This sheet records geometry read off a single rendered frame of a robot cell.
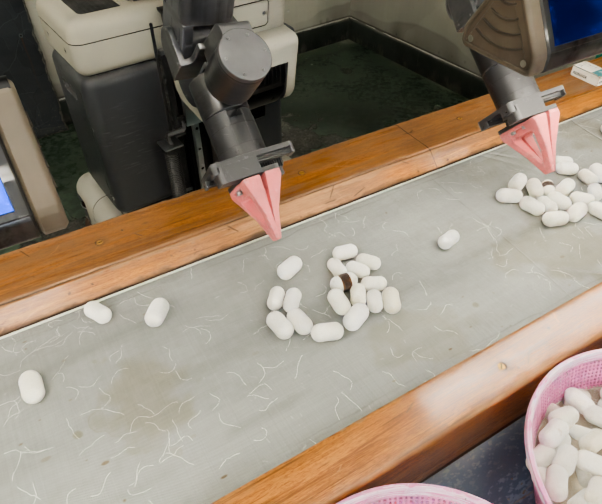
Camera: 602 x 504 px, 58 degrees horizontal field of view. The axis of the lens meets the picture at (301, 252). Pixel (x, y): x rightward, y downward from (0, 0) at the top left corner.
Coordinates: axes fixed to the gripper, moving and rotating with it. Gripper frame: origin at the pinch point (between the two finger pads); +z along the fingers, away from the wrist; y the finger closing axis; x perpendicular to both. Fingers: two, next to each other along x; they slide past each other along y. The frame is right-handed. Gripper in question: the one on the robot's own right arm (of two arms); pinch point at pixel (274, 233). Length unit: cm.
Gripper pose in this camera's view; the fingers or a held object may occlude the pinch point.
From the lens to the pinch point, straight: 63.1
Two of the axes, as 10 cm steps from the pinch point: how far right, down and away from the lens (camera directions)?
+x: -3.5, 1.7, 9.2
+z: 3.8, 9.2, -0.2
